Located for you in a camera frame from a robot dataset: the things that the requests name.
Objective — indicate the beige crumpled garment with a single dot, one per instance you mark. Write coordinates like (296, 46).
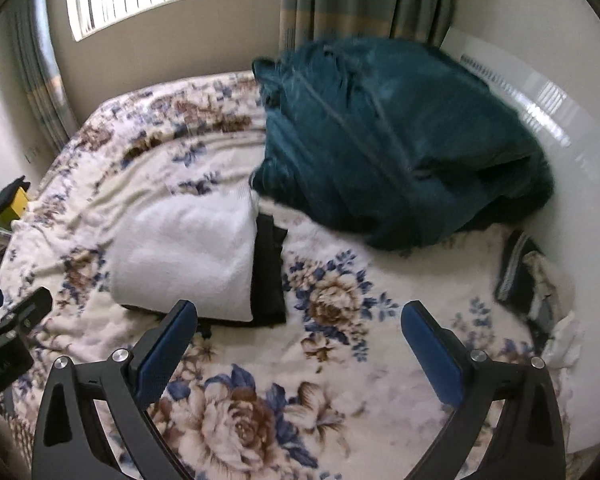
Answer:
(545, 290)

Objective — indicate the white headboard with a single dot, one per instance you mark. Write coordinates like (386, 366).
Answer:
(570, 185)

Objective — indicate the black hat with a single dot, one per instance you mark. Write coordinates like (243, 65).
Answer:
(7, 195)

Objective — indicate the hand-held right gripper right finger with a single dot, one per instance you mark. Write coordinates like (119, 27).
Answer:
(432, 360)

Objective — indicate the yellow box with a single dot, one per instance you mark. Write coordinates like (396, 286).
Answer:
(15, 210)

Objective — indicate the black folded garment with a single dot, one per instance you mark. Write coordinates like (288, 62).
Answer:
(269, 270)

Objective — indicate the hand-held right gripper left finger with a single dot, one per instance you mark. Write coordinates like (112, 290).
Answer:
(167, 355)

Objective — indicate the teal plush blanket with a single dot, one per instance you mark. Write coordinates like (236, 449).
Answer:
(390, 145)

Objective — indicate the grey-green curtain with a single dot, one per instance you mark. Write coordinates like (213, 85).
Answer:
(360, 0)
(40, 75)

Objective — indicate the dark striped garment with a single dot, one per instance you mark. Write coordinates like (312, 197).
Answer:
(515, 265)

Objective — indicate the wall socket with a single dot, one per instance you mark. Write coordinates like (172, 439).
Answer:
(32, 154)

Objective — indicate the white knit sweater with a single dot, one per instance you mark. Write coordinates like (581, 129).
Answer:
(180, 255)

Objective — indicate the white crumpled cloth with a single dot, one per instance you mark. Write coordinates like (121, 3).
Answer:
(562, 342)

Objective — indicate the floral bedspread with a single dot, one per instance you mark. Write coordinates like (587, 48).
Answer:
(340, 340)

